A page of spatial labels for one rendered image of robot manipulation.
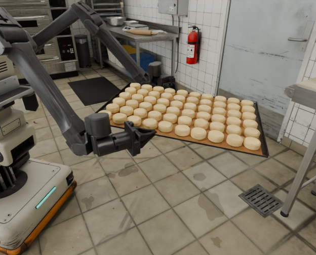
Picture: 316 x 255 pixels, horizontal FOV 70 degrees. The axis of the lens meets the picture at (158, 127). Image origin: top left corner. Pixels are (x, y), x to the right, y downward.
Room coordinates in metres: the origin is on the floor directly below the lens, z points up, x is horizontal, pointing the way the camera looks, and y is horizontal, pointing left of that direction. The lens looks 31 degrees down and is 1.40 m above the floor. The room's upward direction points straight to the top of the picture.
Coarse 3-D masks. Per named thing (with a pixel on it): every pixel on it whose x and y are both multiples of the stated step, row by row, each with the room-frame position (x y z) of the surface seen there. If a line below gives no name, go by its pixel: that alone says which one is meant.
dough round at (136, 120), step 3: (129, 117) 0.70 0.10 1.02; (132, 117) 0.70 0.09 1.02; (135, 117) 0.70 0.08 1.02; (138, 117) 0.70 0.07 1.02; (129, 120) 0.68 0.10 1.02; (132, 120) 0.68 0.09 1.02; (135, 120) 0.68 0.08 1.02; (138, 120) 0.68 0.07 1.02; (135, 123) 0.67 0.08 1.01; (138, 123) 0.68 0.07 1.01
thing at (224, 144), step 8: (152, 88) 1.04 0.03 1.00; (160, 96) 0.95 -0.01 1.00; (240, 104) 0.90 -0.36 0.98; (112, 120) 0.71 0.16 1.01; (160, 120) 0.73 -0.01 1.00; (192, 120) 0.74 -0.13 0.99; (144, 128) 0.67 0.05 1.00; (192, 128) 0.68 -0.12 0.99; (208, 128) 0.69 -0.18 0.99; (224, 128) 0.69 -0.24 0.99; (168, 136) 0.62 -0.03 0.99; (176, 136) 0.63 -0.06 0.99; (224, 136) 0.64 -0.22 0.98; (208, 144) 0.59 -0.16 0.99; (216, 144) 0.59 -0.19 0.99; (224, 144) 0.59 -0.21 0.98; (248, 152) 0.55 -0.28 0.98; (256, 152) 0.56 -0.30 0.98
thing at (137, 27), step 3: (132, 24) 4.10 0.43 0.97; (135, 24) 4.10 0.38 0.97; (138, 24) 4.10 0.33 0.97; (141, 24) 4.10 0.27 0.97; (126, 27) 3.99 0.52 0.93; (129, 27) 3.94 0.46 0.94; (132, 27) 3.89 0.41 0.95; (135, 27) 3.88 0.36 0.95; (138, 27) 3.89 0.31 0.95; (141, 27) 3.89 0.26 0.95; (144, 27) 3.92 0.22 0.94; (147, 27) 3.96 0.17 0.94
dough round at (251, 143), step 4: (244, 140) 0.60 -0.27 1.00; (248, 140) 0.59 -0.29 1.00; (252, 140) 0.59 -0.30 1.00; (256, 140) 0.59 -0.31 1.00; (244, 144) 0.59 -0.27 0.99; (248, 144) 0.57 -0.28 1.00; (252, 144) 0.57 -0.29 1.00; (256, 144) 0.57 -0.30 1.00; (260, 144) 0.57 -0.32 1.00; (248, 148) 0.57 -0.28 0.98; (252, 148) 0.57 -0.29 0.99; (256, 148) 0.56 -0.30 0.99
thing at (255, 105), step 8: (104, 104) 0.81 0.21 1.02; (256, 104) 0.90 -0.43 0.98; (96, 112) 0.75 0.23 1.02; (256, 112) 0.83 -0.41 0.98; (256, 120) 0.76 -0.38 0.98; (120, 128) 0.66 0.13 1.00; (160, 136) 0.62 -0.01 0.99; (264, 136) 0.63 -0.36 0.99; (200, 144) 0.59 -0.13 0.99; (264, 144) 0.60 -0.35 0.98; (264, 152) 0.56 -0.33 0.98
